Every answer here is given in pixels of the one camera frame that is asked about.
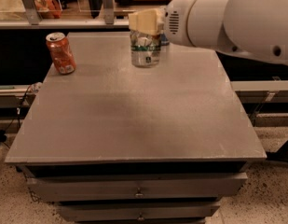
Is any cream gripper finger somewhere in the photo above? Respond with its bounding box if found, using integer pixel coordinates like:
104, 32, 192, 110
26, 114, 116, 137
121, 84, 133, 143
129, 7, 165, 35

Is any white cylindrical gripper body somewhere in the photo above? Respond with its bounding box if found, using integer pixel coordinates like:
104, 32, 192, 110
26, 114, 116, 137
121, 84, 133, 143
164, 0, 197, 47

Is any green white 7up can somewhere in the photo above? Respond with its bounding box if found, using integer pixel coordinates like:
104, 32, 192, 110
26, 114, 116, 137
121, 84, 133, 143
130, 30, 161, 68

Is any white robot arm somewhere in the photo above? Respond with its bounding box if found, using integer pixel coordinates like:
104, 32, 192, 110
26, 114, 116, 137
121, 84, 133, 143
129, 0, 288, 66

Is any blue silver energy drink can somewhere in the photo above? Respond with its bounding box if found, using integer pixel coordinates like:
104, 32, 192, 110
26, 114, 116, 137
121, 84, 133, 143
160, 34, 170, 46

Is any orange soda can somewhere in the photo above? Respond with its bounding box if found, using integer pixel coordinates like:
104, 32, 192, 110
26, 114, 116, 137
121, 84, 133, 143
46, 32, 76, 75

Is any orange plastic bag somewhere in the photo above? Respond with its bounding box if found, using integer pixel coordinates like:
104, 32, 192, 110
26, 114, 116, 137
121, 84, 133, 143
34, 0, 62, 19

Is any grey cabinet with drawers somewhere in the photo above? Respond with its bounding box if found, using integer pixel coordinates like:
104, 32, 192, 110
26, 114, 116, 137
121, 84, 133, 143
6, 32, 266, 224

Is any upper grey drawer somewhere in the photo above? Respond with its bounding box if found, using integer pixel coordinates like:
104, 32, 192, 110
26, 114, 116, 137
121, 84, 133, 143
27, 173, 247, 202

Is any grey drawer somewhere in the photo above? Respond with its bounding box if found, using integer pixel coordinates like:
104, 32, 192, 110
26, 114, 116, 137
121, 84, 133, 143
27, 173, 247, 202
58, 202, 220, 222

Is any lower grey drawer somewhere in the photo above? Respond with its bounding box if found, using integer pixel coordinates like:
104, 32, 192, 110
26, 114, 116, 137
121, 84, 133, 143
58, 202, 220, 222

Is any metal shelf rail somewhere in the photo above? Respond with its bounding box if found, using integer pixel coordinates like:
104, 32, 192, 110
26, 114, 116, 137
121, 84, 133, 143
0, 20, 129, 30

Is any black cable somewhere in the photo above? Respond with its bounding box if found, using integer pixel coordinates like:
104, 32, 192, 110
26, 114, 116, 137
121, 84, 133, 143
0, 85, 33, 151

